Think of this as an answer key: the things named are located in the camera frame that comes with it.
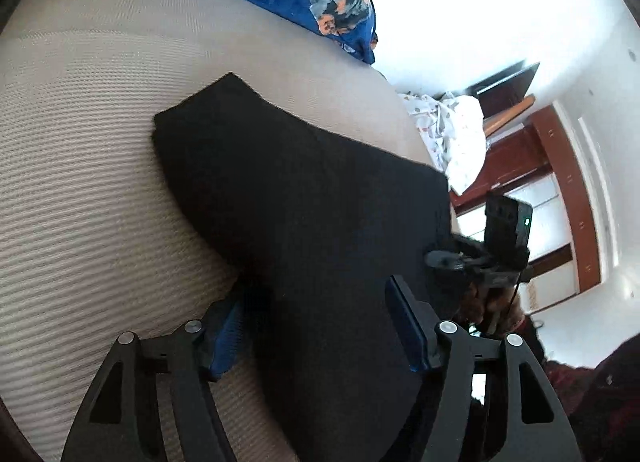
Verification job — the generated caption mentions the person's dark red clothing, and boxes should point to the person's dark red clothing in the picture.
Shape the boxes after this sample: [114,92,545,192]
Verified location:
[542,342,640,462]

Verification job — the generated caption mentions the black pants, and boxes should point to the black pants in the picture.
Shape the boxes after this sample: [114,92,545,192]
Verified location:
[151,71,473,462]

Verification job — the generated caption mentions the dark flat panel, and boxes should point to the dark flat panel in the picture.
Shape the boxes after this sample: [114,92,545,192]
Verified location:
[442,60,541,118]

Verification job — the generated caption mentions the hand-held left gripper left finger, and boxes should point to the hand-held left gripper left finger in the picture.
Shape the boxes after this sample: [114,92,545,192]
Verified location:
[60,292,251,462]

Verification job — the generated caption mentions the beige woven bed cover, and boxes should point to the beige woven bed cover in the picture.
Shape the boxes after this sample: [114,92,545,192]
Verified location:
[0,0,453,462]

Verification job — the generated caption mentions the white cloth with coloured shapes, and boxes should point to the white cloth with coloured shapes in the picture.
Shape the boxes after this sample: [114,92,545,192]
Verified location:
[397,91,493,195]

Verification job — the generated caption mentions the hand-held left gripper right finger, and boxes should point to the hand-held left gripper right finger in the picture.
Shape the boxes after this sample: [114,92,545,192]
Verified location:
[384,275,586,462]

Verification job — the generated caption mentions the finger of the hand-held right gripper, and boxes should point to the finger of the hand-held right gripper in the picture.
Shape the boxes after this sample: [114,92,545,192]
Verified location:
[424,249,490,273]

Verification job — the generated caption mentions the brown wooden door frame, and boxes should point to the brown wooden door frame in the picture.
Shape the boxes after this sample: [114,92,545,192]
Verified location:
[450,102,601,315]

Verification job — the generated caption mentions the light wooden bar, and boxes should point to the light wooden bar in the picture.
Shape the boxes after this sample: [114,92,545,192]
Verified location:
[482,95,536,135]

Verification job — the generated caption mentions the person's right hand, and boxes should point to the person's right hand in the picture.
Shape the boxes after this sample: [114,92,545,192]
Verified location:
[457,285,523,338]

